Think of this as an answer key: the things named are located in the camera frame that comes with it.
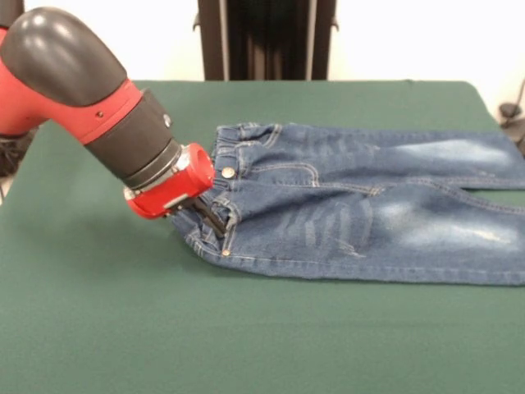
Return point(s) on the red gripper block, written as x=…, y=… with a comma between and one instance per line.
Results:
x=180, y=189

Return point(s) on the blue denim jeans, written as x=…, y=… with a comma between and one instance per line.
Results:
x=348, y=213

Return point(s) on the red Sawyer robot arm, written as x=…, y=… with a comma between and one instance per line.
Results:
x=82, y=90

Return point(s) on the dark green table cloth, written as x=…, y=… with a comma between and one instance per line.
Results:
x=205, y=336

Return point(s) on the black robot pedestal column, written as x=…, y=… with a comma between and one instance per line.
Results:
x=266, y=41

